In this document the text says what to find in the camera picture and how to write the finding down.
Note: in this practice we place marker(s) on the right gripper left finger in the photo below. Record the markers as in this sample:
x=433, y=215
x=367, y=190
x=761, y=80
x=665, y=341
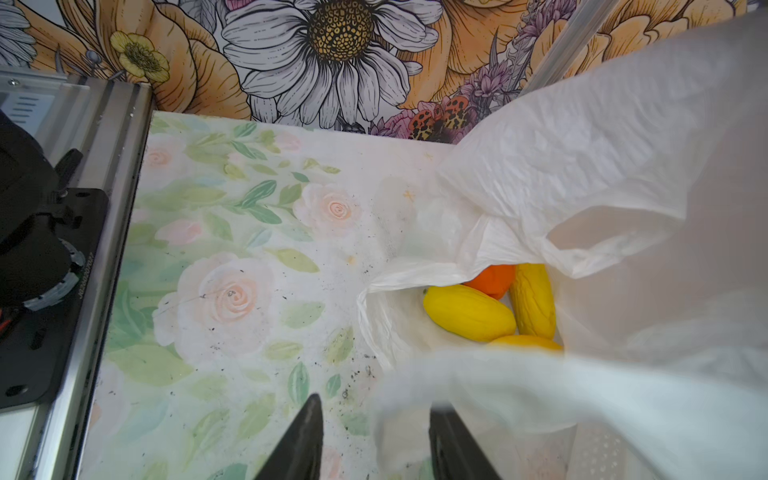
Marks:
x=298, y=454

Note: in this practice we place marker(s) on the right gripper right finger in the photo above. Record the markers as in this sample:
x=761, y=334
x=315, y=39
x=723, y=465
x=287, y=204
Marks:
x=455, y=454

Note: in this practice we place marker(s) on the yellow toy banana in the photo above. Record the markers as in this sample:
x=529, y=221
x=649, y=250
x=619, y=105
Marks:
x=468, y=313

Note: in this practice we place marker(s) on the yellow ridged toy starfruit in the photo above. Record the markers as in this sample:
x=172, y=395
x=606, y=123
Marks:
x=533, y=301

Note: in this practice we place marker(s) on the orange toy fruit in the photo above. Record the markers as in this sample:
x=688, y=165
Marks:
x=494, y=281

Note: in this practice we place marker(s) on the white plastic bag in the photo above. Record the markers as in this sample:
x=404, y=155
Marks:
x=641, y=185

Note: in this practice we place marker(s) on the yellow toy fruit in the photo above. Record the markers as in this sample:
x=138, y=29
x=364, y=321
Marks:
x=526, y=341

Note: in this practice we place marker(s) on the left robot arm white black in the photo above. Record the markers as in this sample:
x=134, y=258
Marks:
x=38, y=268

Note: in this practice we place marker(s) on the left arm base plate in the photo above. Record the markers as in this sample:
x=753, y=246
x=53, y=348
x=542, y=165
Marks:
x=37, y=334

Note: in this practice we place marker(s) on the aluminium front rail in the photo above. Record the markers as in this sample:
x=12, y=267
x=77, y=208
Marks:
x=108, y=121

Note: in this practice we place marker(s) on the left aluminium corner post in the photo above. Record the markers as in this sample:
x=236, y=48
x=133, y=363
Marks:
x=584, y=23

